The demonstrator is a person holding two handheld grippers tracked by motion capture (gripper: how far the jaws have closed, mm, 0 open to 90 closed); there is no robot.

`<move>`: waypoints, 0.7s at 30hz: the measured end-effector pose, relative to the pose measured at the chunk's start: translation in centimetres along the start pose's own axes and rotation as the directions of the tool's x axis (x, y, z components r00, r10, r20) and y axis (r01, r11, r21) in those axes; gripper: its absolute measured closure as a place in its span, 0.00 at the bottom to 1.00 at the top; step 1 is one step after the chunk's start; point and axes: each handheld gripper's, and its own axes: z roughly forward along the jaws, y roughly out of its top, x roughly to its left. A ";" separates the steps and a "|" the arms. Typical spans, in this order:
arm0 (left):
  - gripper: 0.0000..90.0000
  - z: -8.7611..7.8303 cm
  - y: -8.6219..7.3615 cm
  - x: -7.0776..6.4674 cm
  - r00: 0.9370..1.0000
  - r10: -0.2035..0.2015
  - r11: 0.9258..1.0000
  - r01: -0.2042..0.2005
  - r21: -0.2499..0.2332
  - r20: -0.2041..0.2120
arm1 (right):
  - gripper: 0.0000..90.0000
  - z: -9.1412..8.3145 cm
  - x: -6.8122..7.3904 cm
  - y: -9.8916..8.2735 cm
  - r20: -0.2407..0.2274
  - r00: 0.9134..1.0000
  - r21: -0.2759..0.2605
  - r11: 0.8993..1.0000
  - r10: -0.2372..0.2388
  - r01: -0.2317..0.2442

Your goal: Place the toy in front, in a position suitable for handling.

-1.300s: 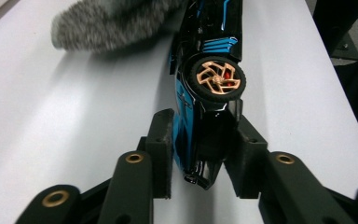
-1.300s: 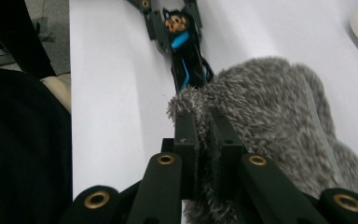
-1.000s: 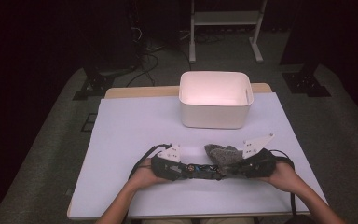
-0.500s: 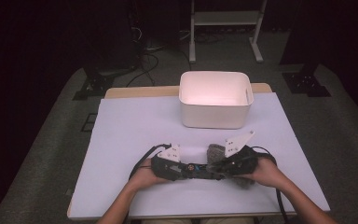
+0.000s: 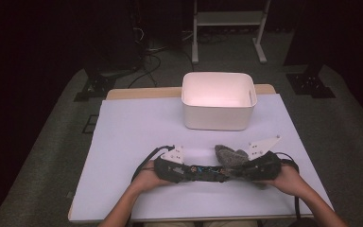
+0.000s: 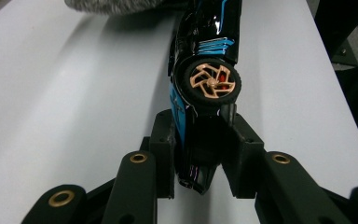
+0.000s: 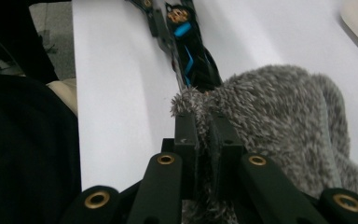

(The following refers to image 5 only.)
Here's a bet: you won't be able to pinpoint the white metal stand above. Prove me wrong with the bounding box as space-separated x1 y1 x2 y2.
191 0 272 65

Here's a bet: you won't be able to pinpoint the white plastic bin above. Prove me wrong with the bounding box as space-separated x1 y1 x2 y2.
181 71 259 132

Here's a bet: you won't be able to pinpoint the black stand base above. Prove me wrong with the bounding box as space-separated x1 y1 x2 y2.
73 67 118 103
285 63 337 99

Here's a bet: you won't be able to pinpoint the person's right hand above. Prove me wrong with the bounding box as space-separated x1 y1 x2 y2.
262 164 308 197

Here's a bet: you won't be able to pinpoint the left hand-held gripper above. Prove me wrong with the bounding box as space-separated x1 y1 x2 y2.
153 145 189 184

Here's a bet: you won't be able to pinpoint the grey fluffy cloth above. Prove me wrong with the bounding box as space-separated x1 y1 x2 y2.
214 144 268 190

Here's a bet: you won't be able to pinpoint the blue toy car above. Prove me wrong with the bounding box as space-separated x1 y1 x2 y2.
182 164 234 183

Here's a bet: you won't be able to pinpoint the person's left hand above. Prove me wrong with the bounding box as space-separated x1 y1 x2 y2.
131 160 172 194

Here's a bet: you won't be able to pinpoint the black floor cables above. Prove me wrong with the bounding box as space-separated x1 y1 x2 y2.
127 27 195 90

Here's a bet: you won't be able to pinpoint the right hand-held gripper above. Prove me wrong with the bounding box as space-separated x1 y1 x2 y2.
241 134 283 183

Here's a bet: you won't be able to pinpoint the right hand-held gripper cable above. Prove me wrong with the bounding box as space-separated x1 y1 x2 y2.
275 151 302 219

